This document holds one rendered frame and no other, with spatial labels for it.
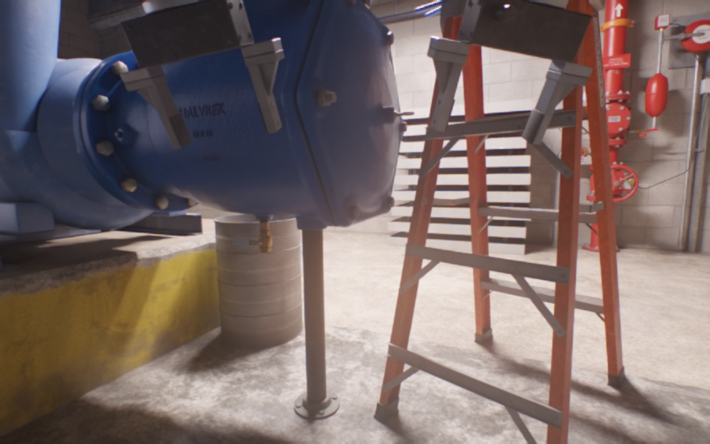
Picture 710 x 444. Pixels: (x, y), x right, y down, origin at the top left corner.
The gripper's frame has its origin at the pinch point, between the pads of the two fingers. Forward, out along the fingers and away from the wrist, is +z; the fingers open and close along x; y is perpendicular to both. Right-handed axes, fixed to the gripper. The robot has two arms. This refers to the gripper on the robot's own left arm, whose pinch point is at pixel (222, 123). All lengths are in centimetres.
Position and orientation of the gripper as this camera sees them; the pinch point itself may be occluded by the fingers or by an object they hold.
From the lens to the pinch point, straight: 51.4
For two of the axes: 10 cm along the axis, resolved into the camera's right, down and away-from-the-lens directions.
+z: 1.8, 8.5, 4.9
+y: 1.0, -5.1, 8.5
